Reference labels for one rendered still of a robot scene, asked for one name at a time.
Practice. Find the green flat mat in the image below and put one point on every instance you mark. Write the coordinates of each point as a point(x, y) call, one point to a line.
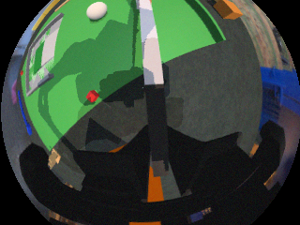
point(103, 55)

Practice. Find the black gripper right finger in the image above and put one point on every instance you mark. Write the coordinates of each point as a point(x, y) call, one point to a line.
point(187, 155)

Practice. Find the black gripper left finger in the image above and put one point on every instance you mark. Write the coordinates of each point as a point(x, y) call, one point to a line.
point(130, 161)

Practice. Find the white golf ball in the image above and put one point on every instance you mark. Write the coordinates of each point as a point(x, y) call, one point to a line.
point(96, 10)

